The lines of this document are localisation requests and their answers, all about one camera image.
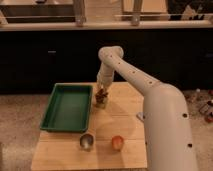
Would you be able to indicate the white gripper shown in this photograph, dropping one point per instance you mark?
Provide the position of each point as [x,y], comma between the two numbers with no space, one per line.
[104,82]

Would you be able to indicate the dark red grape bunch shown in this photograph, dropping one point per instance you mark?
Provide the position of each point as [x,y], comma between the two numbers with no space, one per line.
[101,94]

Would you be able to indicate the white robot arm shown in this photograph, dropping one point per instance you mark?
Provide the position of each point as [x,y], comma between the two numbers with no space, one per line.
[167,129]

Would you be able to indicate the green plastic cup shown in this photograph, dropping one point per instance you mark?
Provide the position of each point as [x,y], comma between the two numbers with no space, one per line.
[102,105]

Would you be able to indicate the green plastic tray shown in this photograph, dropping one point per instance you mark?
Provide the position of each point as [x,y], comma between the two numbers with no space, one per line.
[68,109]

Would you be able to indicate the grey folded cloth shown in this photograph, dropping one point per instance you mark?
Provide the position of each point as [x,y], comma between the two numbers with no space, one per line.
[140,116]

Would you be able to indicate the wooden table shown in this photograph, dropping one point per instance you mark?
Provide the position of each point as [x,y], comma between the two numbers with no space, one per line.
[62,151]

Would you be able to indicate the orange fruit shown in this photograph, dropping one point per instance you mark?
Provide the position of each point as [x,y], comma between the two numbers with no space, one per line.
[117,142]

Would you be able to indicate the small metal bowl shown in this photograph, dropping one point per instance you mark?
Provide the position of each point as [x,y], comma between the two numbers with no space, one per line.
[86,141]

